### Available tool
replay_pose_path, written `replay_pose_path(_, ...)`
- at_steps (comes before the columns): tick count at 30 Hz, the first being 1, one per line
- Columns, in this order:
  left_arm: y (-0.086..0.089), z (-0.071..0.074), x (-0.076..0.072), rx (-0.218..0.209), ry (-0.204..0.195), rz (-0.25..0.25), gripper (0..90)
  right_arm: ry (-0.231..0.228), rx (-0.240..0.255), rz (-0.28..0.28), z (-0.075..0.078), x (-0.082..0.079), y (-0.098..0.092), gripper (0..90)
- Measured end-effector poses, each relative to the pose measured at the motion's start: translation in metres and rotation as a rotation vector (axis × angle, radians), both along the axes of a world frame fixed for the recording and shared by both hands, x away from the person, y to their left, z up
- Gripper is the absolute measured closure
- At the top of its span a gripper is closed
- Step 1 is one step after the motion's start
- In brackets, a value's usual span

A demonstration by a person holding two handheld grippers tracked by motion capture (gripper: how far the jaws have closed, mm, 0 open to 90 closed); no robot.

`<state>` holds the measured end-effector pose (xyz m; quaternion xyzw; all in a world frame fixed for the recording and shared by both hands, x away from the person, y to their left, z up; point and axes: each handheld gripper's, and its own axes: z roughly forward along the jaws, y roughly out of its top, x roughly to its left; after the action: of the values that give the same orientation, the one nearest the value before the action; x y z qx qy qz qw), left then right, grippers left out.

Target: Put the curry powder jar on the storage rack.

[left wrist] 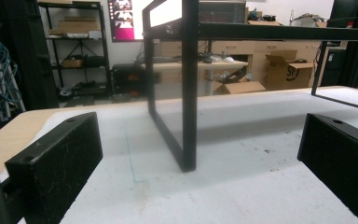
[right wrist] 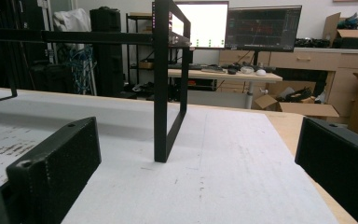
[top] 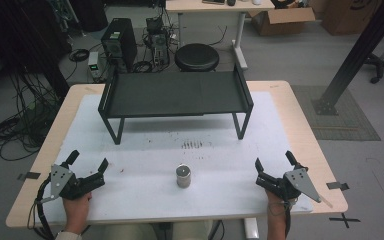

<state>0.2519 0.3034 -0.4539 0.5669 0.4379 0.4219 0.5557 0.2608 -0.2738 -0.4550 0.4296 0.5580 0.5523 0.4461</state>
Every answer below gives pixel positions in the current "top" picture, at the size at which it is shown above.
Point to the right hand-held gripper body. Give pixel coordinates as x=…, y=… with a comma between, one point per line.
x=288, y=188

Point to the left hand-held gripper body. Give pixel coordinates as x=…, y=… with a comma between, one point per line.
x=67, y=186

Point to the silver metal cylinder weight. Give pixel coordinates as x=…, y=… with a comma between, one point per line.
x=183, y=176

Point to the person's right hand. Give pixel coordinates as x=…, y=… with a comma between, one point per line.
x=276, y=210

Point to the person's left hand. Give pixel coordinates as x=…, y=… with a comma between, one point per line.
x=76, y=213

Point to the black tape strip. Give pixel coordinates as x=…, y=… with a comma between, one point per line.
x=337, y=186
x=30, y=175

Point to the white table foot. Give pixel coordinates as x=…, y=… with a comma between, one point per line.
x=251, y=229

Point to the white table mat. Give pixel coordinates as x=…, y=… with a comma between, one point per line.
x=153, y=196

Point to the grey floor mat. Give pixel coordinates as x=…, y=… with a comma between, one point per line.
x=343, y=123

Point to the black tape cross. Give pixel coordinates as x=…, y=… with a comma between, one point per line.
x=344, y=220

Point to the white power supply unit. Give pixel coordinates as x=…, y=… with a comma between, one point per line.
x=95, y=65

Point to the black metal shelf rack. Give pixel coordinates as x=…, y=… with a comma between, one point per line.
x=176, y=93

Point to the black metal support beam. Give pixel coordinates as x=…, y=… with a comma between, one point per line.
x=356, y=56

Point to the black computer tower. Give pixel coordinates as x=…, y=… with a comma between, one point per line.
x=120, y=41

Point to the black round stool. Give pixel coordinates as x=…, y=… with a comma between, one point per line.
x=196, y=57

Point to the black office chair base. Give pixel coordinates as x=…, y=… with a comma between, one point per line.
x=381, y=66

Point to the open cardboard box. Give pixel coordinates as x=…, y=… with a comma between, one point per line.
x=281, y=21

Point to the large closed cardboard box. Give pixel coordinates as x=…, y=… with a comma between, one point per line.
x=346, y=16

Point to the white cup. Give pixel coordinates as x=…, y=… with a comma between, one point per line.
x=256, y=1

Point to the light wooden desk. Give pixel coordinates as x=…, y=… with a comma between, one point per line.
x=213, y=7

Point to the black computer mouse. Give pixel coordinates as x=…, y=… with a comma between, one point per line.
x=231, y=2

